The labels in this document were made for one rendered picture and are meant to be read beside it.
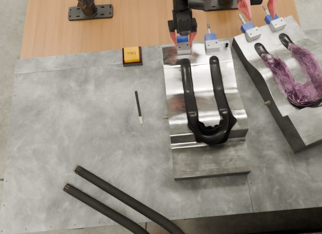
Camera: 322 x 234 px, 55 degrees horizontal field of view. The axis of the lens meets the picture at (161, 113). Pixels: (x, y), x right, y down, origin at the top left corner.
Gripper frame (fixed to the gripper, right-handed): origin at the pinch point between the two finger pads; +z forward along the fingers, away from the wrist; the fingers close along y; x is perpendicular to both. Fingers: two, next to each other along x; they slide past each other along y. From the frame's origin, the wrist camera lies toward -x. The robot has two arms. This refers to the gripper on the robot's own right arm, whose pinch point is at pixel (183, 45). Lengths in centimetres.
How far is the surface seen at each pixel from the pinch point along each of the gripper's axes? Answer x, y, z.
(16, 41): 112, -117, 41
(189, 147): -30.7, -1.8, 23.4
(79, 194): -41, -41, 31
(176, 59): -2.6, -3.0, 4.0
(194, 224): -9, 0, 110
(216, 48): -2.4, 12.0, 1.2
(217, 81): -11.0, 11.0, 10.2
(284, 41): 4.3, 40.3, 5.1
